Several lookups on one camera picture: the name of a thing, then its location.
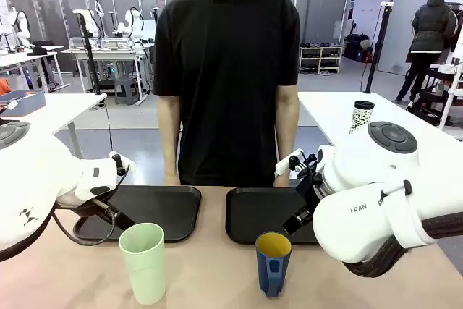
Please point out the bystander in black jacket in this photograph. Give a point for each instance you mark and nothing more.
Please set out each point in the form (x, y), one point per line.
(432, 23)

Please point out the grey plastic stool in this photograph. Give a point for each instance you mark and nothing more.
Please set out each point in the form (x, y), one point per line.
(126, 90)

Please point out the white background desk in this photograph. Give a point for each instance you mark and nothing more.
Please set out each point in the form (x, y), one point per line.
(29, 57)

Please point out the person's left forearm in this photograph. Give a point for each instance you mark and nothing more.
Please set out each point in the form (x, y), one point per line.
(287, 131)

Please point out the white table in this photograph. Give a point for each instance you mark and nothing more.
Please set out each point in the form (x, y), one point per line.
(65, 106)
(325, 113)

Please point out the blue cup yellow inside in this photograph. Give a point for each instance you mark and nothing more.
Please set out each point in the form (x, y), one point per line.
(266, 273)

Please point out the black utility cart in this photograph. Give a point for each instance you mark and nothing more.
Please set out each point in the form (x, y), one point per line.
(432, 95)

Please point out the black stand pole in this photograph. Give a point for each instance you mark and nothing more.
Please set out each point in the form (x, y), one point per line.
(376, 48)

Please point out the black bag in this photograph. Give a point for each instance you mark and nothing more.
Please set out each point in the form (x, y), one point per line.
(356, 48)

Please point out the person torso black t-shirt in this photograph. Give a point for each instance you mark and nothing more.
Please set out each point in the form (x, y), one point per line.
(228, 70)

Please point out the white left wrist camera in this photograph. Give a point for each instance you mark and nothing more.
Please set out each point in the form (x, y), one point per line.
(127, 166)

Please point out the white patterned travel tumbler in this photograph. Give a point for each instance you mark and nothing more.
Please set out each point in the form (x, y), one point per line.
(361, 117)

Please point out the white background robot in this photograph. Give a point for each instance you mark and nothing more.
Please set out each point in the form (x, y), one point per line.
(132, 23)
(90, 19)
(21, 26)

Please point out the wooden shoe rack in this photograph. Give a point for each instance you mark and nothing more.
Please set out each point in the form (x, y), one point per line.
(320, 58)

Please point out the white background workbench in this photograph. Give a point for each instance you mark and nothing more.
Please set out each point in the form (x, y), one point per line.
(108, 54)

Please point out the person's left hand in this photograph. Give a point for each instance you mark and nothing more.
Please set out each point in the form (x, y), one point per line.
(281, 181)

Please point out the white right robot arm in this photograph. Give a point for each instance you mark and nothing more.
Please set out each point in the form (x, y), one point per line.
(361, 215)

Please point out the person's right hand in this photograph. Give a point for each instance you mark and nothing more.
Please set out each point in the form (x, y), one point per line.
(172, 179)

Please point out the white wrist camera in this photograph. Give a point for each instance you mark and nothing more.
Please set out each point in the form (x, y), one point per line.
(127, 166)
(285, 166)

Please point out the blue storage bin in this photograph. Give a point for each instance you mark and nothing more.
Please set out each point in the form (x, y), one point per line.
(25, 104)

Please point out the orange object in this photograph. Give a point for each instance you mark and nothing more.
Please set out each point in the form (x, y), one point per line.
(3, 86)

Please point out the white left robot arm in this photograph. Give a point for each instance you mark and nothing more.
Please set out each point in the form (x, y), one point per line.
(29, 178)

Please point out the light green plastic cup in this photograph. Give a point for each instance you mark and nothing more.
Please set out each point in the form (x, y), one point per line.
(144, 269)

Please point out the black plastic tray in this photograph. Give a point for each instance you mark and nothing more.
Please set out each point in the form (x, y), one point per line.
(162, 211)
(253, 215)

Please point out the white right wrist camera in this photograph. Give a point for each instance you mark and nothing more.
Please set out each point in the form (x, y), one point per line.
(285, 166)

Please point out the black tripod pole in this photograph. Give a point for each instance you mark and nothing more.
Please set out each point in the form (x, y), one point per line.
(88, 52)

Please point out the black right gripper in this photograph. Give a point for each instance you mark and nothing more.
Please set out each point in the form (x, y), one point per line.
(311, 189)

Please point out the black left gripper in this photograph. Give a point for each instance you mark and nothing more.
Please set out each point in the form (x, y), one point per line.
(87, 211)

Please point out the person's right forearm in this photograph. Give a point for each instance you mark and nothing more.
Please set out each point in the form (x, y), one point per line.
(169, 142)

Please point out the clear plastic box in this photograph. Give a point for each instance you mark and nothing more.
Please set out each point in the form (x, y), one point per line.
(115, 44)
(84, 44)

